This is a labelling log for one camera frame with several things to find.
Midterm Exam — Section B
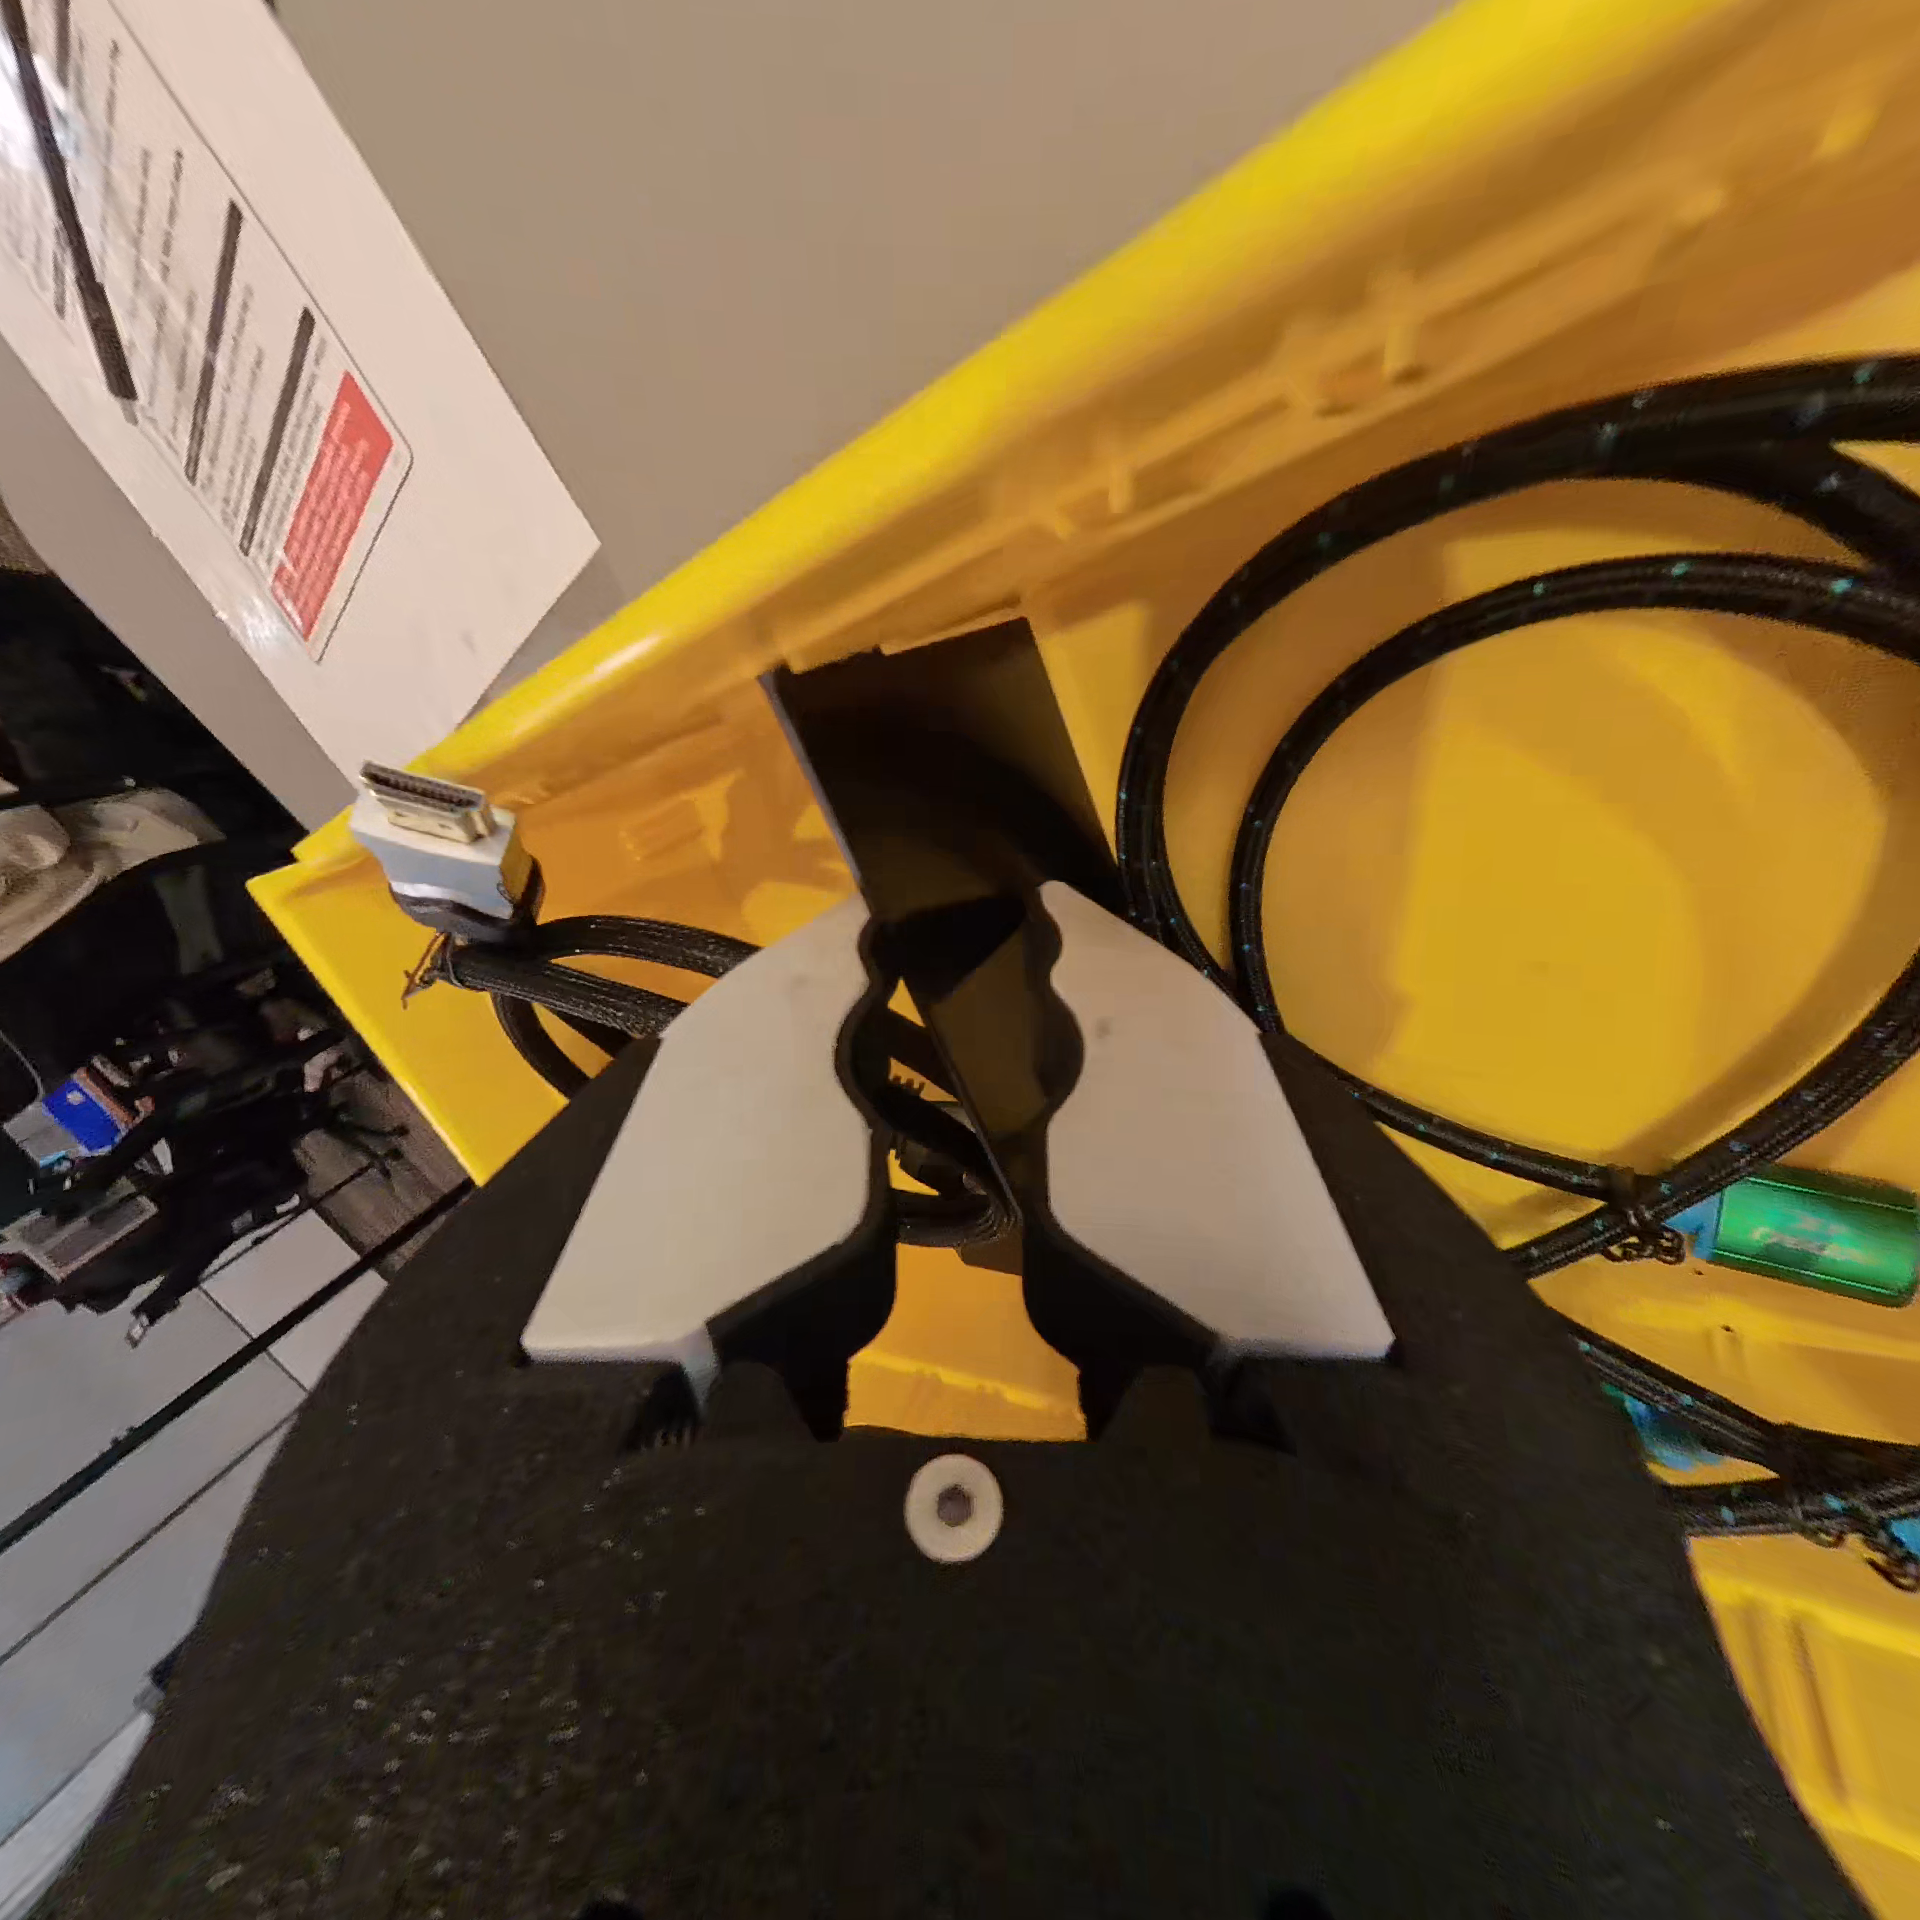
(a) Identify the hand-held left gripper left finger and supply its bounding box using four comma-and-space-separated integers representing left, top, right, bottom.
521, 900, 903, 1434

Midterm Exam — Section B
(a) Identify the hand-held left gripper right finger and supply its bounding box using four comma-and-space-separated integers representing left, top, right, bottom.
1019, 883, 1397, 1432

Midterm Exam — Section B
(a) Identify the black port hub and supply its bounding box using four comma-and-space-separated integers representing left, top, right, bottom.
761, 616, 1123, 1186

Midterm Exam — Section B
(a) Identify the yellow plastic bin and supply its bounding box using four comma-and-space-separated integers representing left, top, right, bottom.
247, 0, 1920, 1920

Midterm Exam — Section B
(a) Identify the blue box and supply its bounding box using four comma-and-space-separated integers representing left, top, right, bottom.
40, 1076, 134, 1161

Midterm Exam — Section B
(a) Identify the beige cloth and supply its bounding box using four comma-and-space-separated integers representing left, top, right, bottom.
0, 792, 221, 962

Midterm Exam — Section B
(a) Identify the braided cable with silver plug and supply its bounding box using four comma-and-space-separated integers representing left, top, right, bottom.
351, 762, 999, 1251

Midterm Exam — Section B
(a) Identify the braided cable with teal plug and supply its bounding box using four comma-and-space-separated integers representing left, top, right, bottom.
1575, 1320, 1920, 1595

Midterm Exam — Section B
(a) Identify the thin black cable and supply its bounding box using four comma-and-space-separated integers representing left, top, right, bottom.
0, 1177, 472, 1556

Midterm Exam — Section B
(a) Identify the braided cable with green plug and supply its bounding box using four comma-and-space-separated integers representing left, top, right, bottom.
1117, 352, 1920, 1311

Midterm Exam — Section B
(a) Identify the white wall sign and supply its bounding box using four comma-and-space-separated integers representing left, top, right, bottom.
0, 0, 606, 665

